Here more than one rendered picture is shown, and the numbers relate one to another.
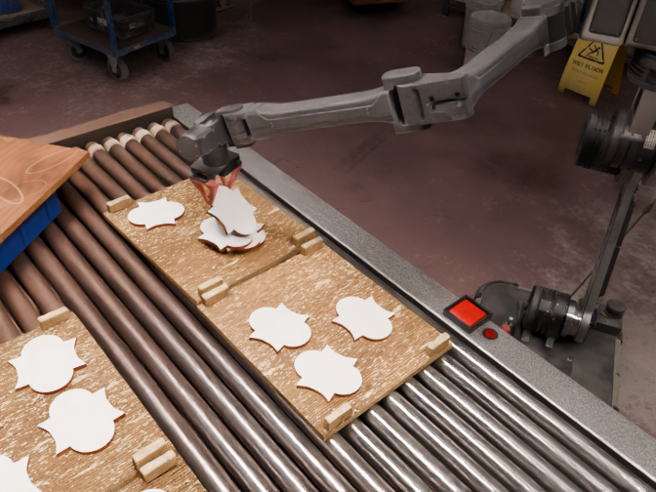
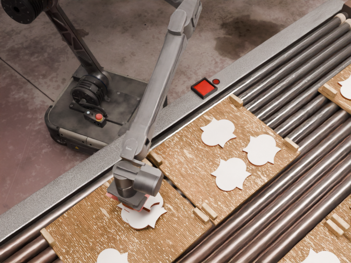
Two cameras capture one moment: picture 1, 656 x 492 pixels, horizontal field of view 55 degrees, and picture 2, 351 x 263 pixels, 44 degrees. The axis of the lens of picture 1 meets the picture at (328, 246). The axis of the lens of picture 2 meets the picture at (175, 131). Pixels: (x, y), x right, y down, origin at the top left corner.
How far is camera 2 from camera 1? 1.36 m
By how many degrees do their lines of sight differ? 57
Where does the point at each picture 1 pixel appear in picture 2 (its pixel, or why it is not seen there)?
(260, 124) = (152, 129)
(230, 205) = not seen: hidden behind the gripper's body
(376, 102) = (183, 45)
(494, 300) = (63, 120)
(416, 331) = (223, 110)
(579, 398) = (253, 56)
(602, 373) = (127, 81)
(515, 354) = (229, 74)
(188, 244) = (150, 239)
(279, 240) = not seen: hidden behind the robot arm
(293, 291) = (196, 169)
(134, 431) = (318, 242)
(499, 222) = not seen: outside the picture
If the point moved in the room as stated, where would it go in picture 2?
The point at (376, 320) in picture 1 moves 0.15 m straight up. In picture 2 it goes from (220, 126) to (223, 99)
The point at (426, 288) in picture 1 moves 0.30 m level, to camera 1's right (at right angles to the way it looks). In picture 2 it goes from (182, 105) to (185, 50)
